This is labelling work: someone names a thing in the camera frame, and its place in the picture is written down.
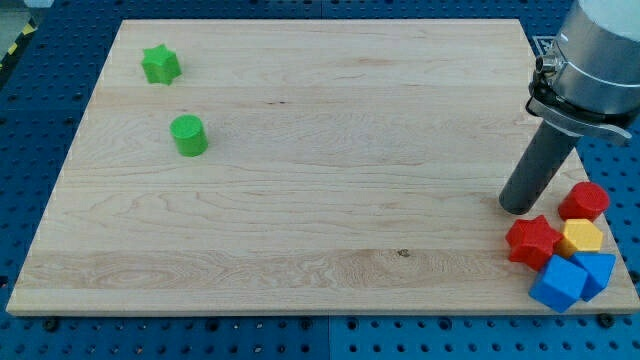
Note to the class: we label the green cylinder block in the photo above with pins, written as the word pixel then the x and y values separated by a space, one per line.
pixel 189 135

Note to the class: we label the red cylinder block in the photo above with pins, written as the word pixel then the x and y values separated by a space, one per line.
pixel 586 200

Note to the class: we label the green star block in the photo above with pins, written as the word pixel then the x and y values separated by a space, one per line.
pixel 160 65

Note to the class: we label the wooden board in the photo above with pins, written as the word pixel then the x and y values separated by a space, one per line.
pixel 353 168

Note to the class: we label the red star block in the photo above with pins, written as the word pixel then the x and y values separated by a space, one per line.
pixel 532 242

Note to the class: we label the yellow hexagon block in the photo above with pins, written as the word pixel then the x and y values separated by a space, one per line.
pixel 579 235

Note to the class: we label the blue triangle block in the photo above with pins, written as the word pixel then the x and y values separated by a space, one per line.
pixel 599 268

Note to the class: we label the blue cube block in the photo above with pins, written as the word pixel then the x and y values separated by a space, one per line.
pixel 559 284

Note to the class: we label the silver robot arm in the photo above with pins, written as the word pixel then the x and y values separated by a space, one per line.
pixel 587 83

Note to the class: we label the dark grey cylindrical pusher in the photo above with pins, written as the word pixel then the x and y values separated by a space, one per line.
pixel 546 152

